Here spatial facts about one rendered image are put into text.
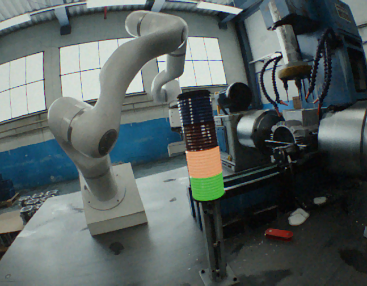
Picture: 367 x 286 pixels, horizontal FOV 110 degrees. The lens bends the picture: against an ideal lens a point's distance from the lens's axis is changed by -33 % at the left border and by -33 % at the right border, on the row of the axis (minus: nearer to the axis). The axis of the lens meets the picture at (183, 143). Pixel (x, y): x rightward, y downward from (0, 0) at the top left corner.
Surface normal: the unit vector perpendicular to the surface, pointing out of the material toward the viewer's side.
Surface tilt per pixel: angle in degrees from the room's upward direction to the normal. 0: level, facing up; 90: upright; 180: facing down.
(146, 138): 90
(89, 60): 90
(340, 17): 90
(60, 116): 73
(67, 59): 90
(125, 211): 45
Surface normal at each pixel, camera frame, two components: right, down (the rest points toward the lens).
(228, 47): 0.37, 0.05
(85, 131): 0.00, -0.04
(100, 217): 0.15, -0.65
